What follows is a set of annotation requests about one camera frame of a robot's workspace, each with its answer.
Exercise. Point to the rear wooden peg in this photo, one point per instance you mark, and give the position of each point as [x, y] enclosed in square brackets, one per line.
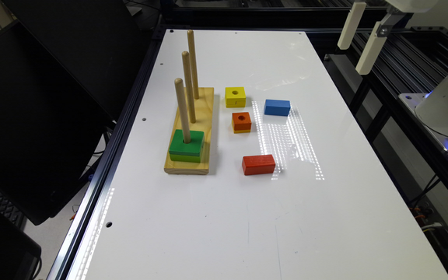
[193, 63]

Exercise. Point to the front wooden peg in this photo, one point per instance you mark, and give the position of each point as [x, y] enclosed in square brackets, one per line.
[182, 106]

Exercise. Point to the black aluminium table frame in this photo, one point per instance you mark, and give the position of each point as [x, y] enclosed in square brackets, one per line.
[418, 56]

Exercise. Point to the large black monitor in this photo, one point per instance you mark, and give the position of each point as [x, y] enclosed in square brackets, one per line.
[49, 127]

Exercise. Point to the light green block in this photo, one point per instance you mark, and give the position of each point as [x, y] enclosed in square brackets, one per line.
[191, 157]

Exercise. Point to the wooden peg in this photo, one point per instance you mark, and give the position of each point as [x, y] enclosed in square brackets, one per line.
[182, 106]
[189, 88]
[193, 63]

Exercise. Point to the dark green block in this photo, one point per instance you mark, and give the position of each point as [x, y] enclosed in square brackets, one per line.
[192, 148]

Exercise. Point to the black rear panel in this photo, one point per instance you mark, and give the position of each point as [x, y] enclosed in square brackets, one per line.
[96, 41]

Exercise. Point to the wooden peg base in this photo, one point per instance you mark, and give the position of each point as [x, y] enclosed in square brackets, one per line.
[204, 113]

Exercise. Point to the red rectangular block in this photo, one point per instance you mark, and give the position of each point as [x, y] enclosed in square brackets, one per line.
[253, 165]

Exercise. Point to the yellow block under orange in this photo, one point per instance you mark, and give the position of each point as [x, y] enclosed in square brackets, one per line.
[241, 131]

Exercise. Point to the orange block with hole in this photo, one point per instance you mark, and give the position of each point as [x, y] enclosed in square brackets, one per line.
[241, 120]

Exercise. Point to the middle wooden peg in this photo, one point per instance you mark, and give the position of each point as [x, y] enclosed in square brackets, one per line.
[189, 88]

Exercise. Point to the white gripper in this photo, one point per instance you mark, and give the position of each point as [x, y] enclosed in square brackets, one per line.
[396, 11]

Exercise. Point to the blue rectangular block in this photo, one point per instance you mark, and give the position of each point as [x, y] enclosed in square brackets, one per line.
[277, 107]

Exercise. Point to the yellow block with hole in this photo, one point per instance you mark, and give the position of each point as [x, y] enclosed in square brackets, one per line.
[235, 97]

